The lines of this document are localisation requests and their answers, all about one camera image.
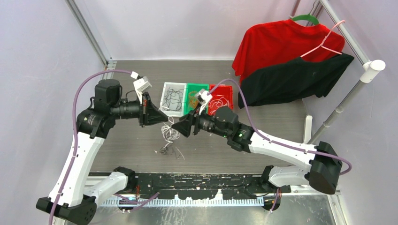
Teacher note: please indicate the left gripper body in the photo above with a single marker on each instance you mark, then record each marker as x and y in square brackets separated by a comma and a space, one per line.
[143, 111]

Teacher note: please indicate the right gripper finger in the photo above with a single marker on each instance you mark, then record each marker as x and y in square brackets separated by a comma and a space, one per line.
[183, 126]
[190, 117]

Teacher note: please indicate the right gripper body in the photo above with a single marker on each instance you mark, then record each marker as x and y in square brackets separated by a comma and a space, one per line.
[207, 123]

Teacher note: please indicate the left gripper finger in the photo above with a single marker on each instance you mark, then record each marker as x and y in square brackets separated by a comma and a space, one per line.
[154, 116]
[152, 102]

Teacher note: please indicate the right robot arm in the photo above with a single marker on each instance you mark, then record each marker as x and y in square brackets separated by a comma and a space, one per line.
[315, 165]

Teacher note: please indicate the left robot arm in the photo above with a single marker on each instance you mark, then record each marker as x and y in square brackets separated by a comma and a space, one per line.
[70, 199]

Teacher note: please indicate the green plastic bin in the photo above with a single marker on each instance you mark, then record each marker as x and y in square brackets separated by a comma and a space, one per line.
[189, 99]

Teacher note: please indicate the white plastic bin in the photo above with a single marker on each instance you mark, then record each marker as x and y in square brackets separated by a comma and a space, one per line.
[172, 99]

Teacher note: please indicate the red plastic bin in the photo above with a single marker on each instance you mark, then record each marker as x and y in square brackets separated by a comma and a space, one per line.
[221, 96]

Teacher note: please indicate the black t-shirt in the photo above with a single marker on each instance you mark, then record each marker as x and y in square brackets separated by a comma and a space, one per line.
[293, 80]

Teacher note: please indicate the red t-shirt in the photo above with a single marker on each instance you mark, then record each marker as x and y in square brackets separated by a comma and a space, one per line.
[278, 42]

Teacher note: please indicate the pink clothes hanger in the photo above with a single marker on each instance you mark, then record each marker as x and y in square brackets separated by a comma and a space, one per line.
[321, 45]

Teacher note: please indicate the green clothes hanger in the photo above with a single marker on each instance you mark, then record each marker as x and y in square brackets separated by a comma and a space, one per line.
[308, 17]

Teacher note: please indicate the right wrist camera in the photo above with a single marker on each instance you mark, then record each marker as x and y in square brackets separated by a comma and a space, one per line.
[203, 97]

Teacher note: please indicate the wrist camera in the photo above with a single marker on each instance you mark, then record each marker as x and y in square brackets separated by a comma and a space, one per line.
[141, 85]
[203, 97]

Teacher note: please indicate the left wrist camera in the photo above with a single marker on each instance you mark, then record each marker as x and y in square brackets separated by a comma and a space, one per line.
[141, 85]

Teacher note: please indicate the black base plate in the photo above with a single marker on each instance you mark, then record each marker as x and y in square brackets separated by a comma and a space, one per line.
[198, 186]

